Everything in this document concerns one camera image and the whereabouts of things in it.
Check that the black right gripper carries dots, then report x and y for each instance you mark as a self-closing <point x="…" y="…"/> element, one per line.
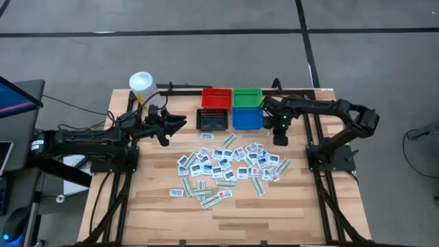
<point x="279" y="116"/>

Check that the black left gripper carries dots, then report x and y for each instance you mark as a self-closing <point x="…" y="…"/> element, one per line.
<point x="151" y="128"/>

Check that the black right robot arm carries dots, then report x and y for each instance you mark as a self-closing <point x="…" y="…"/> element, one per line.
<point x="315" y="104"/>

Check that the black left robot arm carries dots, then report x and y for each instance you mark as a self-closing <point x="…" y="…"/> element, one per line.
<point x="85" y="137"/>

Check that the blue plastic basket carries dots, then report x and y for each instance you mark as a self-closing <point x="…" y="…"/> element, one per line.
<point x="247" y="118"/>

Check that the green plastic basket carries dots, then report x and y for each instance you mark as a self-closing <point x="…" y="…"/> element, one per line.
<point x="247" y="97"/>

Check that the black plastic basket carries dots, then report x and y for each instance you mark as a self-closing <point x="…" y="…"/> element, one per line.
<point x="212" y="121"/>

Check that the red plastic basket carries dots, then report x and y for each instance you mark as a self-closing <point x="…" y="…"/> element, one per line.
<point x="216" y="99"/>

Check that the white wipes canister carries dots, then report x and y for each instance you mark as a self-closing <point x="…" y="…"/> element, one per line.
<point x="142" y="84"/>

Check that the white paper sheet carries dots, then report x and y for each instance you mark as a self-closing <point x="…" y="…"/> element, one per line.
<point x="73" y="187"/>

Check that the black support beam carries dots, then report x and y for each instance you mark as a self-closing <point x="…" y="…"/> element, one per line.
<point x="61" y="171"/>

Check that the white tape roll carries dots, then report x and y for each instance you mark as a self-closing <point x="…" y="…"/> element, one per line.
<point x="60" y="195"/>

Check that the grey metal stand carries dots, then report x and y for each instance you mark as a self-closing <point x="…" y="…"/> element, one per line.
<point x="425" y="132"/>

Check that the grey workstation cart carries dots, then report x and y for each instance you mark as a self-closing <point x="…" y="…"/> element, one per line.
<point x="20" y="137"/>

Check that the black computer monitor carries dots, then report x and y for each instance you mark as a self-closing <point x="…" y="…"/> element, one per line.
<point x="13" y="99"/>

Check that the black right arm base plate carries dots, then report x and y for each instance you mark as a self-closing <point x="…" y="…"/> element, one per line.
<point x="343" y="161"/>

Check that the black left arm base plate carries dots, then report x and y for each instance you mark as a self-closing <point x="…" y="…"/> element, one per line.
<point x="103" y="168"/>

